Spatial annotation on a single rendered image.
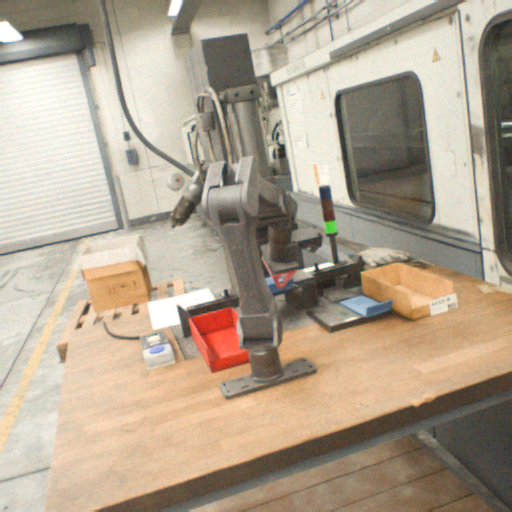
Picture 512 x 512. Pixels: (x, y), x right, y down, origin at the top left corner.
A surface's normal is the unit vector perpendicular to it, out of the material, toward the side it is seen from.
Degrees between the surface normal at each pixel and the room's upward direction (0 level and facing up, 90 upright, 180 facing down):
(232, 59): 90
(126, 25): 90
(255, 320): 97
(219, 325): 90
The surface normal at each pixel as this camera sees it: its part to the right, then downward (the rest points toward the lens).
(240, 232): -0.29, 0.40
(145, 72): 0.21, 0.19
